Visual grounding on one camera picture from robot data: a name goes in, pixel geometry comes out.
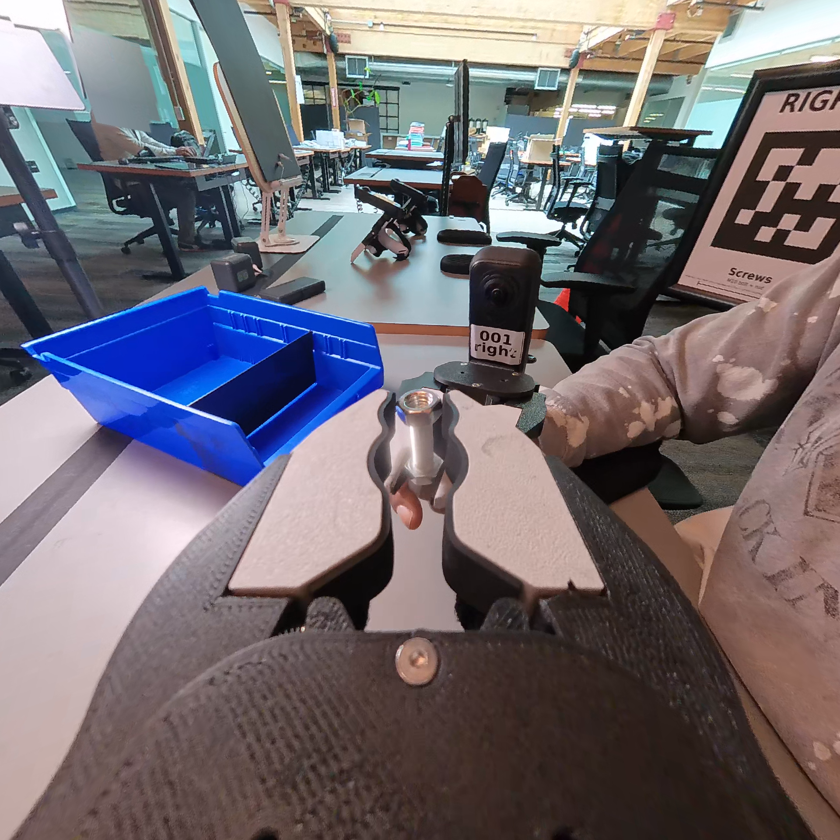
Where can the green potted plant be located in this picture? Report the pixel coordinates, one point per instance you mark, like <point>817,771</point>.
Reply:
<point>359,95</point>

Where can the brown top desk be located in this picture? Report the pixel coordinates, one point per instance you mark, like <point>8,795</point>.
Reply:
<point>26,193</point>

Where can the studio light panel on stand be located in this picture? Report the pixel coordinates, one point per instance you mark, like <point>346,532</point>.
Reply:
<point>33,72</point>

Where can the brown chair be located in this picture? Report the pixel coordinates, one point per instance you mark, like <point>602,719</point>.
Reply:
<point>469,197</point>

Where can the person's right hand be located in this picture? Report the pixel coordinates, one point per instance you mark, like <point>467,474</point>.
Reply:
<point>408,512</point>

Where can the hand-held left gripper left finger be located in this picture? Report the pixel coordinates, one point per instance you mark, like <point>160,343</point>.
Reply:
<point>315,518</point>

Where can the black monitor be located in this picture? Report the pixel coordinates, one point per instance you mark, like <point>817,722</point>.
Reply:
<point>461,111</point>

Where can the steel hex nut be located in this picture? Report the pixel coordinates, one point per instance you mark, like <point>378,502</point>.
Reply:
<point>403,410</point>

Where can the black mesh office chair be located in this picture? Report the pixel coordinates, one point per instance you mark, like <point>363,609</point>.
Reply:
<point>630,216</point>

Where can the black phone mount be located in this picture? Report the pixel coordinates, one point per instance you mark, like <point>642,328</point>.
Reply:
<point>394,216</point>

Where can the steel hex bolt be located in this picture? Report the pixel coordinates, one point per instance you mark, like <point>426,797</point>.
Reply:
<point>421,446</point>

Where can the flat black box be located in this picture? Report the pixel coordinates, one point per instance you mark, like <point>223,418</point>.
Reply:
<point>295,289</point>

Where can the dark top desk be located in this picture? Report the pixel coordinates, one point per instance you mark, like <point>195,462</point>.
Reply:
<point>394,176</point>
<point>164,167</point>

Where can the blue plastic bin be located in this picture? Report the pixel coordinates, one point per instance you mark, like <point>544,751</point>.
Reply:
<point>197,367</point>

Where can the small black camera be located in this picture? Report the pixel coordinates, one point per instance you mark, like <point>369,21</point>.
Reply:
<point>229,275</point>

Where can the orange traffic cone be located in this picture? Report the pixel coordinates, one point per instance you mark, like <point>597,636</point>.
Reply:
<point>568,302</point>

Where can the row of black office chairs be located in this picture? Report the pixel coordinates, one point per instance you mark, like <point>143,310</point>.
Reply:
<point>525,177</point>

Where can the person's right forearm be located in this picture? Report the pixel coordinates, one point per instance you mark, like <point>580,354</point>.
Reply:
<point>656,394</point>

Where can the tall wooden desk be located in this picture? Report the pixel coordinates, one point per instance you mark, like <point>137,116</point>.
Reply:
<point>643,131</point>

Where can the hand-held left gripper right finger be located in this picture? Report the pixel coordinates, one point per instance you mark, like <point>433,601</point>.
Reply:
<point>518,518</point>

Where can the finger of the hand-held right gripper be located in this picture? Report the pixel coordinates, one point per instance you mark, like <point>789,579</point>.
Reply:
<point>441,492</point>
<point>397,476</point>

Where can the stack of colourful boxes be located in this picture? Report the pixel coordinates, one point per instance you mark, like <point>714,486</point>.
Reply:
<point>417,134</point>

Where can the framed marker board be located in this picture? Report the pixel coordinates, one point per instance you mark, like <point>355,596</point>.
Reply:
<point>728,197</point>

